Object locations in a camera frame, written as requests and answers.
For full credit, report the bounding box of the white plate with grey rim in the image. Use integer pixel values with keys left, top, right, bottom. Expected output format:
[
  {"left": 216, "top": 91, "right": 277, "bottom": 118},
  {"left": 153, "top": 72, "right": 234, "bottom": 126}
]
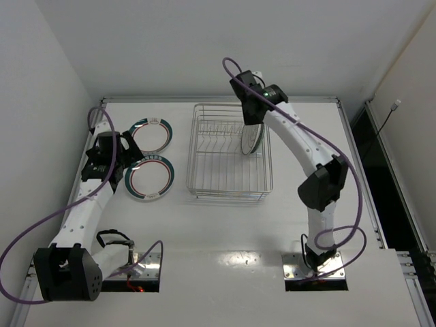
[{"left": 241, "top": 124, "right": 261, "bottom": 155}]

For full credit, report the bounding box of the green red rimmed plate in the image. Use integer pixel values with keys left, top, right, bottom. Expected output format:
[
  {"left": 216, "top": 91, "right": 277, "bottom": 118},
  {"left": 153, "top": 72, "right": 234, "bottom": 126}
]
[
  {"left": 124, "top": 155, "right": 175, "bottom": 202},
  {"left": 129, "top": 117, "right": 173, "bottom": 155}
]

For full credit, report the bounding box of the small blue patterned plate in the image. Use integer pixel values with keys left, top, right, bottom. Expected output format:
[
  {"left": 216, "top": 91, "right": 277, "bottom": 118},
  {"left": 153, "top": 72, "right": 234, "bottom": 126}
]
[{"left": 256, "top": 124, "right": 265, "bottom": 149}]

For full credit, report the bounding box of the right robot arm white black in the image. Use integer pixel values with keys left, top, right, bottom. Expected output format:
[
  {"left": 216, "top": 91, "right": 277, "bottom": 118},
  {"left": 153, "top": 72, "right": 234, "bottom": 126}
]
[{"left": 230, "top": 70, "right": 348, "bottom": 271}]

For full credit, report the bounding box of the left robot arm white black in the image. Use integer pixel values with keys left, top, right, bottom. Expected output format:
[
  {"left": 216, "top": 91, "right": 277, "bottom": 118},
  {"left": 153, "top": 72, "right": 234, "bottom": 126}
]
[{"left": 33, "top": 121, "right": 142, "bottom": 302}]

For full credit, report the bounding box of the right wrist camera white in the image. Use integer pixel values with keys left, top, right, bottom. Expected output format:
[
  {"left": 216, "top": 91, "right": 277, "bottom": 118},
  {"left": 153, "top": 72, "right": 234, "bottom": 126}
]
[{"left": 252, "top": 71, "right": 263, "bottom": 78}]

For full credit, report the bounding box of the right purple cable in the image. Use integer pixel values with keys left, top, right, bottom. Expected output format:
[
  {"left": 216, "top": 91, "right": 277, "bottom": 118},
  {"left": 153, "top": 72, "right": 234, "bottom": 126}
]
[{"left": 221, "top": 57, "right": 368, "bottom": 282}]

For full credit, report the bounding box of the metal wire dish rack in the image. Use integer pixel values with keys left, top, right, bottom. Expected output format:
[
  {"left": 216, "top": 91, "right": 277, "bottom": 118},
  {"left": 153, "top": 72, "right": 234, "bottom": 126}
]
[{"left": 186, "top": 103, "right": 273, "bottom": 201}]

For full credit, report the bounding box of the left black base cable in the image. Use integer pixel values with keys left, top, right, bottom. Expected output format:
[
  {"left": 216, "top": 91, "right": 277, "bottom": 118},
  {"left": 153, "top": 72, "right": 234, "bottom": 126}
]
[{"left": 96, "top": 229, "right": 136, "bottom": 265}]

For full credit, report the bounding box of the black base cable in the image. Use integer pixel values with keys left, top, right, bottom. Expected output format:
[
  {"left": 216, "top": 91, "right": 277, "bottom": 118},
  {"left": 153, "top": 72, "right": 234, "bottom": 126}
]
[
  {"left": 300, "top": 232, "right": 313, "bottom": 266},
  {"left": 96, "top": 229, "right": 136, "bottom": 265}
]

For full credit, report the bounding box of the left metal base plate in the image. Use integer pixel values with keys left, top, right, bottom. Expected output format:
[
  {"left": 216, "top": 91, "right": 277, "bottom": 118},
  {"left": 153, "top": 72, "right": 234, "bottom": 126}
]
[{"left": 129, "top": 252, "right": 162, "bottom": 281}]

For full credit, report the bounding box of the metal base plate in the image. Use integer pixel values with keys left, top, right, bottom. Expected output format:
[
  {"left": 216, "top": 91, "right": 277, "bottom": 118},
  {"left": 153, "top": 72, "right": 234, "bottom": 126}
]
[
  {"left": 282, "top": 252, "right": 346, "bottom": 281},
  {"left": 129, "top": 252, "right": 162, "bottom": 281}
]

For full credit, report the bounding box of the right black base cable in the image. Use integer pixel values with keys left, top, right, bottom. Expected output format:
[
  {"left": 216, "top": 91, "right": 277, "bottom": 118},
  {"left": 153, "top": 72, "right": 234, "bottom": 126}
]
[{"left": 300, "top": 232, "right": 313, "bottom": 266}]

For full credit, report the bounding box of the black cable with white plug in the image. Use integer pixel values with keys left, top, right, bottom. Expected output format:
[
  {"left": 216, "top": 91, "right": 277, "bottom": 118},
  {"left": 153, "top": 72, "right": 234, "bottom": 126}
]
[{"left": 374, "top": 99, "right": 402, "bottom": 136}]

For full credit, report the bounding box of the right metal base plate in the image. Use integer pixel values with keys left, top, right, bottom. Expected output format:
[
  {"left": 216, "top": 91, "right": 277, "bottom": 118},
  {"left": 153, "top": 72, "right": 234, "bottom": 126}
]
[{"left": 282, "top": 252, "right": 346, "bottom": 281}]

